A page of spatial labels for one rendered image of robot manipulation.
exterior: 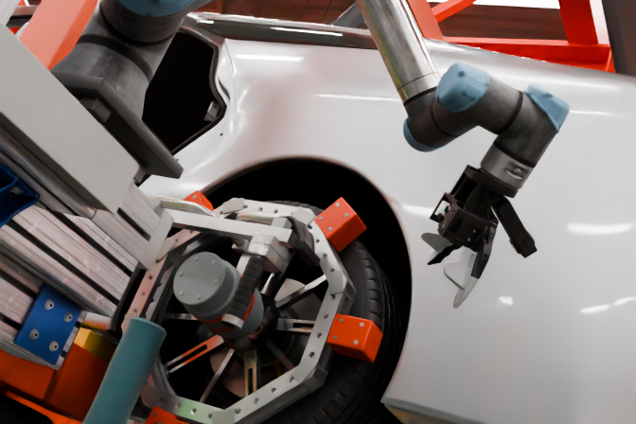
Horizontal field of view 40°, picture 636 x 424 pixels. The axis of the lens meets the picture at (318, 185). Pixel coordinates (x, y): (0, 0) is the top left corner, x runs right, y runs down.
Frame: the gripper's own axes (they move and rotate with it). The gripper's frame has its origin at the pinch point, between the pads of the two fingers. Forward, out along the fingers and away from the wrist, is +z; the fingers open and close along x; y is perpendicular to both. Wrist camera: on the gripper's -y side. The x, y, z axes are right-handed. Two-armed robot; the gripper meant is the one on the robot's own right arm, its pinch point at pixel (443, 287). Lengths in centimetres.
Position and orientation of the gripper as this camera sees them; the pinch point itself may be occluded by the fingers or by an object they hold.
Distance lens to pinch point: 143.5
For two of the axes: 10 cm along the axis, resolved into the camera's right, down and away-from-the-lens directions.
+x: 1.6, 3.7, -9.2
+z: -4.8, 8.4, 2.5
